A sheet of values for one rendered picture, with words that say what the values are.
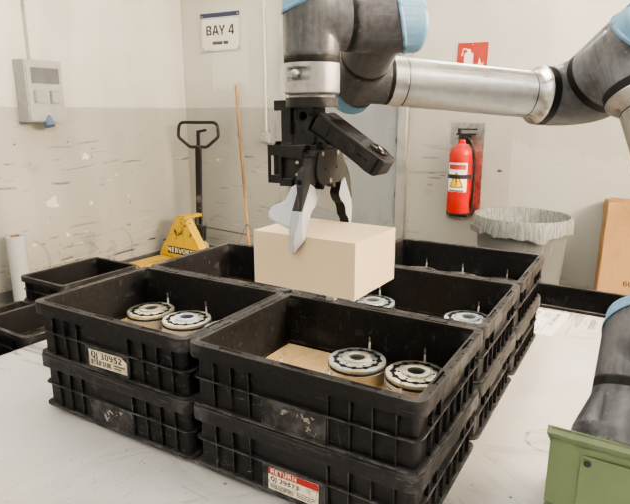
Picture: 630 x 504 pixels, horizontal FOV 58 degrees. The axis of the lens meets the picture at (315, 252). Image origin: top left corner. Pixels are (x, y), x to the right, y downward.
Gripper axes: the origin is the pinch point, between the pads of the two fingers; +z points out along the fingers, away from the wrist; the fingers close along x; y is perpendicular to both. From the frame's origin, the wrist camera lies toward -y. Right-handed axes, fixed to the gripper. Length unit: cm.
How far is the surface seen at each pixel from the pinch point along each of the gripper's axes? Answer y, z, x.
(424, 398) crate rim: -16.9, 17.6, 3.6
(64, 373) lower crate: 56, 31, 6
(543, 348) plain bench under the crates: -17, 41, -78
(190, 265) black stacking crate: 62, 20, -36
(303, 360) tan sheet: 14.6, 27.3, -16.0
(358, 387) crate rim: -8.3, 17.5, 5.4
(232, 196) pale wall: 287, 52, -315
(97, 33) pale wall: 335, -77, -227
